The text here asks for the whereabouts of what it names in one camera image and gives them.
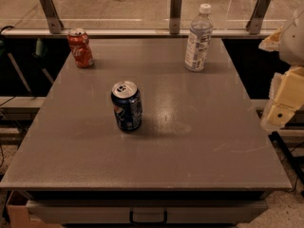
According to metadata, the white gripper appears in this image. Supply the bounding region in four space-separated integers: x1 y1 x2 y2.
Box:
258 6 304 132

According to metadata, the blue pepsi can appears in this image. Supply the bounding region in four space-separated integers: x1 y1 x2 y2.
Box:
111 81 143 131

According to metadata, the red coke can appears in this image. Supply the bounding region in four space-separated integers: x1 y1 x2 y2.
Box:
67 28 94 68

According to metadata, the clear plastic water bottle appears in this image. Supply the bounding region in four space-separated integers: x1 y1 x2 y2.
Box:
184 4 213 72

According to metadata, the cardboard box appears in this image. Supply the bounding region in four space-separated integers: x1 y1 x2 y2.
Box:
6 191 61 228

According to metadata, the right metal bracket post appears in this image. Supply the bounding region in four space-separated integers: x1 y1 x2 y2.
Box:
246 0 272 35

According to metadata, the metal bracket post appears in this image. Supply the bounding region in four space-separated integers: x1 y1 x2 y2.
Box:
169 0 182 34
246 0 272 35
39 0 63 34

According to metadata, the black cable on right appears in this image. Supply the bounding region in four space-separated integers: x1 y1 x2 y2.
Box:
269 130 304 198

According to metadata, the middle metal bracket post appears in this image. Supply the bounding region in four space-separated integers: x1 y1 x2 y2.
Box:
169 0 182 34

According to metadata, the left metal bracket post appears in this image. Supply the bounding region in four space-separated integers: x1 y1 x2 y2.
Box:
39 0 63 34

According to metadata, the grey drawer with handle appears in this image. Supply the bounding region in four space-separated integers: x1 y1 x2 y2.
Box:
26 200 268 225

